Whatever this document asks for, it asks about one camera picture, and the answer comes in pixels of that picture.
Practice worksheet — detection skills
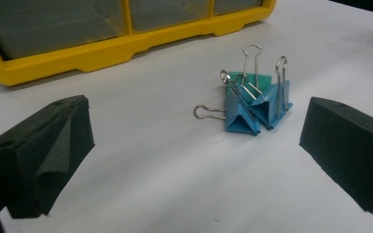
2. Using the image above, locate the yellow drawer organizer box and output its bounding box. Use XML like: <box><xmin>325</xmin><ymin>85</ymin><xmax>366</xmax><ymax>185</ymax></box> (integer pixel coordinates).
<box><xmin>0</xmin><ymin>0</ymin><xmax>278</xmax><ymax>87</ymax></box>

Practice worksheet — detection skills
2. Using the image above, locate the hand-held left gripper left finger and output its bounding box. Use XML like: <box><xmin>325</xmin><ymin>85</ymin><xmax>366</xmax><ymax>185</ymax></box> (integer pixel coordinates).
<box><xmin>0</xmin><ymin>94</ymin><xmax>96</xmax><ymax>219</ymax></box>

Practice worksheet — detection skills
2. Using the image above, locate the teal binder clip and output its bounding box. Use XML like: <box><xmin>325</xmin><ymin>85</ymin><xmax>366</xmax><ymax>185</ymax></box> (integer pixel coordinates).
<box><xmin>226</xmin><ymin>43</ymin><xmax>273</xmax><ymax>98</ymax></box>

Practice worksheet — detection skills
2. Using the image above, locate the blue binder clip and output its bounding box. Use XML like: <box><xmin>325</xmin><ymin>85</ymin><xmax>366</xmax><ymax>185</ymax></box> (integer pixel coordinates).
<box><xmin>248</xmin><ymin>55</ymin><xmax>294</xmax><ymax>131</ymax></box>
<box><xmin>193</xmin><ymin>69</ymin><xmax>262</xmax><ymax>137</ymax></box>

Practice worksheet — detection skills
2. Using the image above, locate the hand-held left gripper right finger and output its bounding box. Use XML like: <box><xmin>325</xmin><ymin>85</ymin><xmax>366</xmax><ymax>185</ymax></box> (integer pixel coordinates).
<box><xmin>299</xmin><ymin>96</ymin><xmax>373</xmax><ymax>215</ymax></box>

